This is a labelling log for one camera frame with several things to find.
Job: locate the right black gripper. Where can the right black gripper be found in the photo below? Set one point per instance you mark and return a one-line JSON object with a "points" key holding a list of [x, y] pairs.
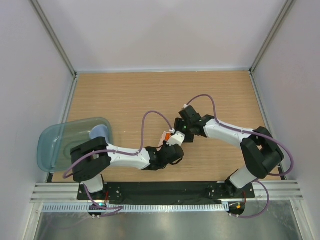
{"points": [[189, 138]]}

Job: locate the orange and white towel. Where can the orange and white towel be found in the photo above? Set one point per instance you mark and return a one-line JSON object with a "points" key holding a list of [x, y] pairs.
{"points": [[165, 140]]}

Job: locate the blue bear towel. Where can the blue bear towel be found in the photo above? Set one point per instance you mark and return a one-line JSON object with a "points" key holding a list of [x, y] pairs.
{"points": [[100, 131]]}

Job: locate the translucent blue plastic bin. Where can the translucent blue plastic bin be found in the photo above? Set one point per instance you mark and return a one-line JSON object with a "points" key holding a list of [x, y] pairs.
{"points": [[55, 142]]}

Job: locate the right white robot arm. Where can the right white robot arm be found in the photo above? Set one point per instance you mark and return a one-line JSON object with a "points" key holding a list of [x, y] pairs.
{"points": [[260, 153]]}

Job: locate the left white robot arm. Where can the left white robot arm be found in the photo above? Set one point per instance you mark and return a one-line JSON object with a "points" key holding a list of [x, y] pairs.
{"points": [[91, 158]]}

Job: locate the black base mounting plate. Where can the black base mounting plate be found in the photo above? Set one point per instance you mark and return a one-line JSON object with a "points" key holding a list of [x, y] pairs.
{"points": [[170, 193]]}

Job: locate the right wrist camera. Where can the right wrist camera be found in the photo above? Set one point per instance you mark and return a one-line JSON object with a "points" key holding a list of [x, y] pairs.
{"points": [[189, 115]]}

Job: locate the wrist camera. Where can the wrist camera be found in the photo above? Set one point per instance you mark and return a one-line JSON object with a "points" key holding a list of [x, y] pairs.
{"points": [[178, 137], [189, 115]]}

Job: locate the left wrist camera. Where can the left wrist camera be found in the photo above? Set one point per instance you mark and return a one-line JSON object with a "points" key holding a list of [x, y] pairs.
{"points": [[178, 137]]}

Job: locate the white slotted cable duct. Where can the white slotted cable duct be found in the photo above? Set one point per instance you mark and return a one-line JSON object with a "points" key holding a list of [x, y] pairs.
{"points": [[89, 208]]}

